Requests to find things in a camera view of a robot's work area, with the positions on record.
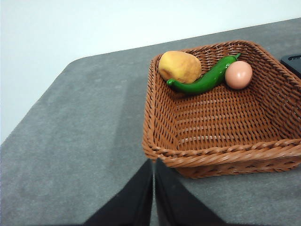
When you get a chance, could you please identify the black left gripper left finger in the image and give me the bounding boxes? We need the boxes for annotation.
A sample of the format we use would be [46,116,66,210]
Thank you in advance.
[83,159,153,226]

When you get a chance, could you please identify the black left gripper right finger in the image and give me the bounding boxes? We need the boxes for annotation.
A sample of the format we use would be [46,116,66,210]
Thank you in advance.
[155,157,228,226]

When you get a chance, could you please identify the brown wicker basket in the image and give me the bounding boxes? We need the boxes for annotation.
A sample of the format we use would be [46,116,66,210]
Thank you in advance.
[142,40,301,179]

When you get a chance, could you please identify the green chili pepper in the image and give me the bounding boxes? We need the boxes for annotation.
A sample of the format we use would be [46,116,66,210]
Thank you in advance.
[166,53,242,95]

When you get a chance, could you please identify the brown egg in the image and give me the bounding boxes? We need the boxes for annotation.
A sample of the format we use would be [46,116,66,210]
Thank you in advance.
[224,60,253,90]

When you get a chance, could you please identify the dark rectangular tray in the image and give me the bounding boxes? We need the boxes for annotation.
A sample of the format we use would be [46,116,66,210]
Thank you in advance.
[280,54,301,78]

